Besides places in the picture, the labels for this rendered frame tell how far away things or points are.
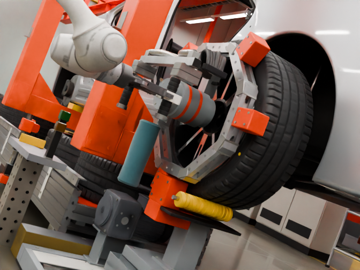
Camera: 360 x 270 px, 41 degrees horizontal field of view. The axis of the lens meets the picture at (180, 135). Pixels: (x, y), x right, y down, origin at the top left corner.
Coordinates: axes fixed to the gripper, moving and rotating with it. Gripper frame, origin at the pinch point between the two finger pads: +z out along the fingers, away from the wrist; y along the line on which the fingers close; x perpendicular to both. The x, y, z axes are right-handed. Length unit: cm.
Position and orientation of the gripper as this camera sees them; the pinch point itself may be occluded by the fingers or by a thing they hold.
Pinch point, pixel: (169, 96)
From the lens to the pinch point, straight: 159.1
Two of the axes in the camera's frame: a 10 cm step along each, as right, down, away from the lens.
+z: 8.0, 3.2, 5.1
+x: 3.6, -9.3, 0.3
